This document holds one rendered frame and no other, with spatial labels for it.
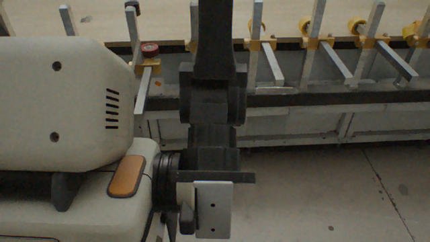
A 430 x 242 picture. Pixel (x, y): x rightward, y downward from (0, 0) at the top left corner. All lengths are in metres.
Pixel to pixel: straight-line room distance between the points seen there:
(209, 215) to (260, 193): 1.49
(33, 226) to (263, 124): 1.66
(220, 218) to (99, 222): 0.16
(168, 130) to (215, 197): 1.54
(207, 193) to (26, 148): 0.21
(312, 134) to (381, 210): 0.60
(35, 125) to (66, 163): 0.05
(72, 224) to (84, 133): 0.10
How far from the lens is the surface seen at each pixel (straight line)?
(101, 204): 0.37
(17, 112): 0.36
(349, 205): 1.99
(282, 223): 1.81
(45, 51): 0.36
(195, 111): 0.43
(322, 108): 1.65
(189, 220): 0.38
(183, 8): 1.84
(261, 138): 1.98
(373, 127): 2.24
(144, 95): 1.16
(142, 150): 0.43
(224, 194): 0.39
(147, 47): 1.40
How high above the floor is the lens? 1.53
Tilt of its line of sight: 41 degrees down
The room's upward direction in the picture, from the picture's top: straight up
